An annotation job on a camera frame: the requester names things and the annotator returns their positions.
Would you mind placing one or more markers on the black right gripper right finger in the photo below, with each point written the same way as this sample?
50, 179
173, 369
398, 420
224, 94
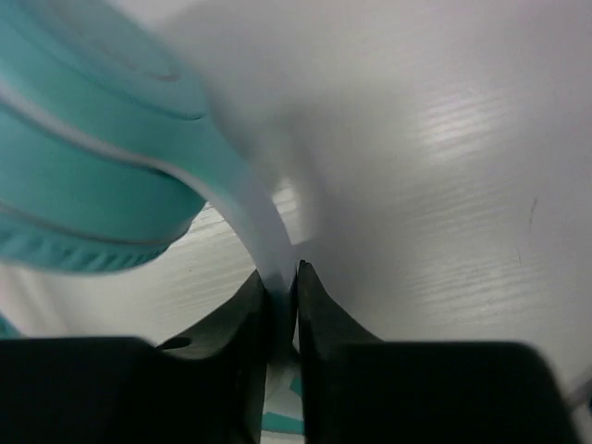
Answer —
357, 388

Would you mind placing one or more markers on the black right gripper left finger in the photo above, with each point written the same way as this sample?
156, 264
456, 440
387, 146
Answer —
205, 385

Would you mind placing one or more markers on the teal headphones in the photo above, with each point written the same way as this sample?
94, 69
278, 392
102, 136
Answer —
108, 153

